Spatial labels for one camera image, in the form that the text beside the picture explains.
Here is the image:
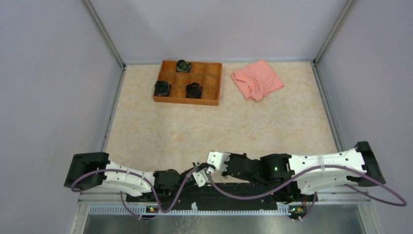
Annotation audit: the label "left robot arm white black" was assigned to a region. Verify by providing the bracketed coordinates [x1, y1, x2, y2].
[64, 152, 207, 202]

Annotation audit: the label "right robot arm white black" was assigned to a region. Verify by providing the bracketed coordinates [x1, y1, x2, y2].
[221, 141, 386, 201]

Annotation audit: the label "black rolled belt middle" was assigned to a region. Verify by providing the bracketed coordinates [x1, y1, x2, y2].
[186, 82, 203, 99]

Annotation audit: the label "black rolled belt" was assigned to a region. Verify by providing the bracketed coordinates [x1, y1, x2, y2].
[154, 80, 171, 97]
[176, 59, 191, 73]
[186, 82, 203, 99]

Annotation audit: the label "pink folded cloth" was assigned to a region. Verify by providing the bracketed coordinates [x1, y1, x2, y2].
[230, 59, 284, 102]

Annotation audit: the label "black rolled belt left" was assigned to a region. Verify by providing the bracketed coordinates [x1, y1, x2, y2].
[154, 80, 171, 97]

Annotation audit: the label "orange wooden compartment tray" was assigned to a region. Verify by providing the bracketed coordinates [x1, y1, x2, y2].
[152, 60, 223, 106]

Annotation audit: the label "black rolled belt top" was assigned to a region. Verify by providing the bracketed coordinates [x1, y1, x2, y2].
[176, 59, 191, 73]

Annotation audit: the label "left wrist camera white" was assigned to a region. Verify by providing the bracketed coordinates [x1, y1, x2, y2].
[192, 167, 215, 187]

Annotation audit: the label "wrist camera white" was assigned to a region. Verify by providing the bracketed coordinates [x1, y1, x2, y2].
[192, 167, 215, 187]
[206, 151, 230, 172]

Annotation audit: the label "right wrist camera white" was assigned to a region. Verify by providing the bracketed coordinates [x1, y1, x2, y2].
[206, 151, 230, 172]

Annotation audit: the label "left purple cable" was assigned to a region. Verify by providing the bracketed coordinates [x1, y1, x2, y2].
[70, 166, 197, 214]

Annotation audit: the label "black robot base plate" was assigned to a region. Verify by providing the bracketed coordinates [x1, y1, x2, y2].
[126, 182, 319, 211]

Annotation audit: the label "white slotted cable duct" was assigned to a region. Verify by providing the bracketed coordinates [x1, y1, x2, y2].
[89, 203, 291, 216]

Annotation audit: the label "aluminium frame rails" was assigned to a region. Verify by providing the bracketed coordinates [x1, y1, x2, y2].
[70, 0, 382, 234]

